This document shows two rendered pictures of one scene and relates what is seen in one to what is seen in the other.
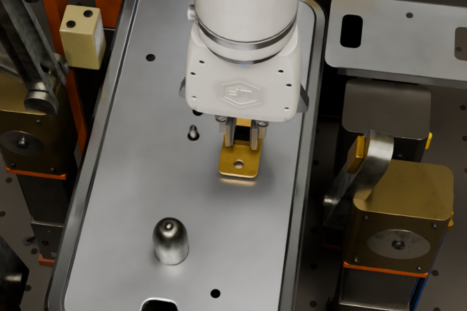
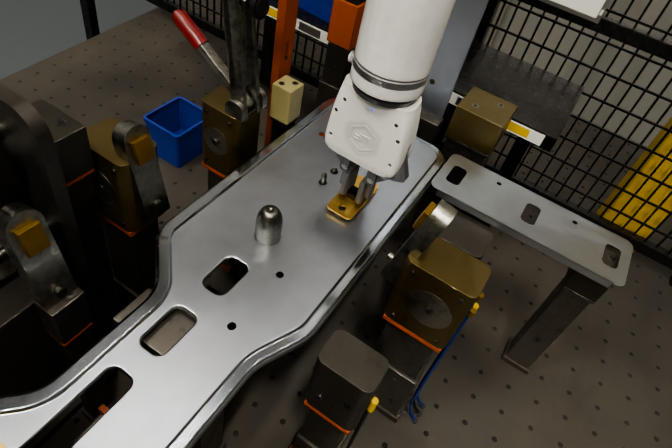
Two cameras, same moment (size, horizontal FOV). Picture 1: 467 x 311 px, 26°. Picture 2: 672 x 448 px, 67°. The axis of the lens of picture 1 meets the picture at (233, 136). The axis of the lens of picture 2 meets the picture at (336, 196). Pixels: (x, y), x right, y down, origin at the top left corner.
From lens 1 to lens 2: 38 cm
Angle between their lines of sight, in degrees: 16
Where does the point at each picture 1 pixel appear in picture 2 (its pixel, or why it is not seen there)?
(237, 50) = (370, 83)
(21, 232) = not seen: hidden behind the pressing
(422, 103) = (485, 236)
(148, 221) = not seen: hidden behind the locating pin
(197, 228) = (292, 231)
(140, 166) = (278, 182)
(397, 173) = (449, 253)
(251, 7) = (392, 40)
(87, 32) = (288, 90)
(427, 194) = (465, 275)
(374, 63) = (463, 197)
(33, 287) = not seen: hidden behind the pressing
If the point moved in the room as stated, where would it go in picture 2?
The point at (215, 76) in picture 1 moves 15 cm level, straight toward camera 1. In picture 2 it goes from (350, 115) to (293, 195)
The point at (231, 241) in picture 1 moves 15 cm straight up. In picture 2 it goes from (310, 249) to (331, 158)
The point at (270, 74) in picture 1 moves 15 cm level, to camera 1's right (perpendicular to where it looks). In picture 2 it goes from (388, 125) to (518, 179)
